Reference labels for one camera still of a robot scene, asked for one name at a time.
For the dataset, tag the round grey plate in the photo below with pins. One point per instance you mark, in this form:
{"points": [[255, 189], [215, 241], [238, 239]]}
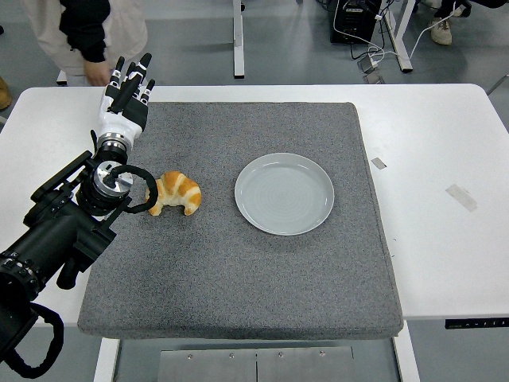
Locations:
{"points": [[284, 195]]}

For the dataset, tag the golden brown croissant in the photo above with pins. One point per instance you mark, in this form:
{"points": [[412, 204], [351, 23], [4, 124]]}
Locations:
{"points": [[183, 191]]}

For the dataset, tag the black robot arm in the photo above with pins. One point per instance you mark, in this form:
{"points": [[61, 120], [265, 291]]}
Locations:
{"points": [[51, 238]]}

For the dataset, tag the black electronics box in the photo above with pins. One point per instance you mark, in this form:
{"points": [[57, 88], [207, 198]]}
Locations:
{"points": [[354, 22]]}

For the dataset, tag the person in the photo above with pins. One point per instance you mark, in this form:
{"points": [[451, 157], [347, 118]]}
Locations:
{"points": [[99, 24]]}

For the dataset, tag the white background table leg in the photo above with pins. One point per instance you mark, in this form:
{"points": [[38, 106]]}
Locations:
{"points": [[402, 40], [238, 40], [61, 79]]}

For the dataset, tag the grey floor adapter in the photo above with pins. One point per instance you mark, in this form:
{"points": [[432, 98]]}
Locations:
{"points": [[374, 78], [367, 65]]}

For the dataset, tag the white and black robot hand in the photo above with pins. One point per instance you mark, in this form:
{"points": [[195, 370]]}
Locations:
{"points": [[117, 119]]}

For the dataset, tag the grey metal plate with screws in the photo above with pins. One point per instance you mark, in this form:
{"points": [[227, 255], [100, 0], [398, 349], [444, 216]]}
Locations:
{"points": [[254, 364]]}

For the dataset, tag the small grey tape piece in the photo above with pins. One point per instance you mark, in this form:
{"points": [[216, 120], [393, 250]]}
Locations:
{"points": [[379, 164]]}

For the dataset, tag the person's tan shoe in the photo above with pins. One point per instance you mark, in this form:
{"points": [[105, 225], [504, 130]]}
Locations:
{"points": [[4, 93]]}

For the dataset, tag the black table control panel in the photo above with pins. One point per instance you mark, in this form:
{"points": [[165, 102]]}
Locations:
{"points": [[477, 323]]}

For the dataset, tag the grey chair leg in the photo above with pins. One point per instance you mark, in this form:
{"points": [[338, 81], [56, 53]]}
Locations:
{"points": [[499, 83]]}

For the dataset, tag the long grey tape piece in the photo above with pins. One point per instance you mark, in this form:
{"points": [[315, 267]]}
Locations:
{"points": [[461, 197]]}

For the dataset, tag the person's white shoe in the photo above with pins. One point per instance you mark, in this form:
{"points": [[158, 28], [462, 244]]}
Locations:
{"points": [[441, 32]]}

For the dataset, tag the grey felt mat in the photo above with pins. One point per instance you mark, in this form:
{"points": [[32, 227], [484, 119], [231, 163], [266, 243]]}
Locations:
{"points": [[222, 270]]}

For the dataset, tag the person's hand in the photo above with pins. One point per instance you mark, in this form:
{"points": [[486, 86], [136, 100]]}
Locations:
{"points": [[97, 73]]}

